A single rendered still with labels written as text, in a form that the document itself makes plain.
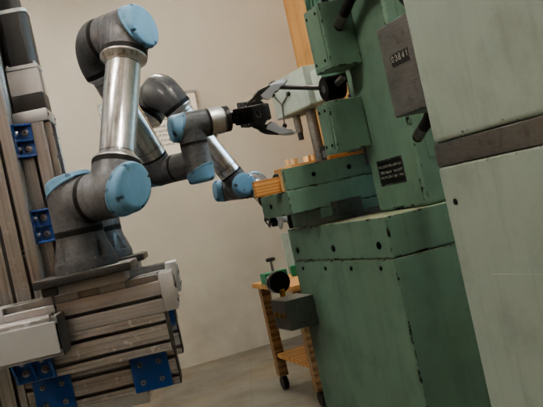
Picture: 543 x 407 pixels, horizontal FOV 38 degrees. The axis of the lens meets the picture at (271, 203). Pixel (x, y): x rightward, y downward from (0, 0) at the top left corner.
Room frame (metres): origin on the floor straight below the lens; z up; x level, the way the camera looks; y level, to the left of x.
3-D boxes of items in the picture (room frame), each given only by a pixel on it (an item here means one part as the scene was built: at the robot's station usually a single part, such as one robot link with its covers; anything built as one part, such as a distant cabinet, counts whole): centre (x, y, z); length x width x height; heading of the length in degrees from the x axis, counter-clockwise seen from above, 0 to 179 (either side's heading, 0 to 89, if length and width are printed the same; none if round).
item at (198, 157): (2.16, 0.18, 1.03); 0.11 x 0.08 x 0.11; 59
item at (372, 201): (2.17, -0.27, 0.82); 0.40 x 0.21 x 0.04; 110
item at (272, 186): (2.09, -0.22, 0.92); 0.54 x 0.02 x 0.04; 110
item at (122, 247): (2.41, 0.52, 0.87); 0.15 x 0.15 x 0.10
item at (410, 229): (2.00, -0.33, 0.76); 0.57 x 0.45 x 0.09; 20
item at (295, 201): (2.23, -0.27, 0.87); 0.61 x 0.30 x 0.06; 110
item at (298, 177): (2.09, -0.32, 0.93); 0.60 x 0.02 x 0.06; 110
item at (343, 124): (1.89, -0.20, 1.02); 0.09 x 0.07 x 0.12; 110
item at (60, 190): (1.91, 0.46, 0.98); 0.13 x 0.12 x 0.14; 59
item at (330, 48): (1.86, -0.22, 1.22); 0.09 x 0.08 x 0.15; 20
